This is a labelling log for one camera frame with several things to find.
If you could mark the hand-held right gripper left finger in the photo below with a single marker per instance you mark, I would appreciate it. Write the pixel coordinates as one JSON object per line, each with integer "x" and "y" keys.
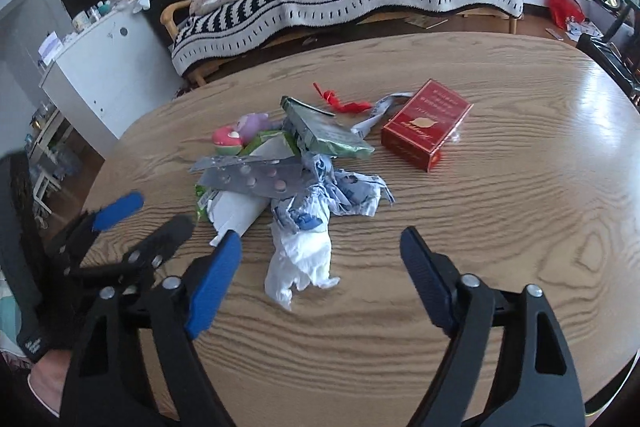
{"x": 215, "y": 287}

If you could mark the row of small bottles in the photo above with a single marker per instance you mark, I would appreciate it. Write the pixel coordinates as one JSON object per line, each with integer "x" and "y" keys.
{"x": 92, "y": 14}

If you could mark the white tissue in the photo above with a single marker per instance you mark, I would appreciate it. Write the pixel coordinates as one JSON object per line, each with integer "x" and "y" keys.
{"x": 300, "y": 262}

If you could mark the silver foil wrapper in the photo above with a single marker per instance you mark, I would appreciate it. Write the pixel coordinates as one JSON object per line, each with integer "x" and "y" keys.
{"x": 372, "y": 119}

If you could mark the red plastic bag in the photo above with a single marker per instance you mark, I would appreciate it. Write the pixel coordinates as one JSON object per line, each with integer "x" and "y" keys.
{"x": 565, "y": 7}

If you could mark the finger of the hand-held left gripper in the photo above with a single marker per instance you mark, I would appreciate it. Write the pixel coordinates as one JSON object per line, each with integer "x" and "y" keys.
{"x": 117, "y": 209}
{"x": 165, "y": 234}

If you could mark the pink purple plush toy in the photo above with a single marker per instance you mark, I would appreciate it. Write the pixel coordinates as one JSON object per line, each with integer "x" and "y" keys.
{"x": 240, "y": 129}

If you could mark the silver pill blister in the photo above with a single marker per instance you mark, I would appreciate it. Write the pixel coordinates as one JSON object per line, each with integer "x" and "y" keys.
{"x": 250, "y": 177}

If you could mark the white shelf rack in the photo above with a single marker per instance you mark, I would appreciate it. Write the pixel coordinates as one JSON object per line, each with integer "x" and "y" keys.
{"x": 47, "y": 157}

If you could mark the black speaker box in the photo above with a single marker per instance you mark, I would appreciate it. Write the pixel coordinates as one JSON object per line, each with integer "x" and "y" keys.
{"x": 165, "y": 14}

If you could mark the white cabinet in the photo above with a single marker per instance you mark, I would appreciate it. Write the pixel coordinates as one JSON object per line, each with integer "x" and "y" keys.
{"x": 115, "y": 67}

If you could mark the green foil packet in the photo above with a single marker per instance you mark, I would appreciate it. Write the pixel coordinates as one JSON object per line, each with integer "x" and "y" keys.
{"x": 325, "y": 134}

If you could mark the black chair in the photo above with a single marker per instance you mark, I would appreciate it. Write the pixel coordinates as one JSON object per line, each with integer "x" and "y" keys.
{"x": 607, "y": 52}

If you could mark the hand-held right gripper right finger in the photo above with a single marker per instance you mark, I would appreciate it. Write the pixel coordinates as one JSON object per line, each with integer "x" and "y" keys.
{"x": 425, "y": 277}

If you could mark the blue white bag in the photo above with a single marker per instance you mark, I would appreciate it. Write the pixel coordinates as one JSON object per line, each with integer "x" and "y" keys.
{"x": 345, "y": 192}

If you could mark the papers on floor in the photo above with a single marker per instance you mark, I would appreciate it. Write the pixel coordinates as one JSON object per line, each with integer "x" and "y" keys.
{"x": 582, "y": 29}

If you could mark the person's left forearm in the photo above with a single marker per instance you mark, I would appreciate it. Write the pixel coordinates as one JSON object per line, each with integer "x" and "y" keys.
{"x": 47, "y": 379}

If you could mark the red cardboard box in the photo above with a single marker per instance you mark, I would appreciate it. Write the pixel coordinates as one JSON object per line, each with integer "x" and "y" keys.
{"x": 425, "y": 127}

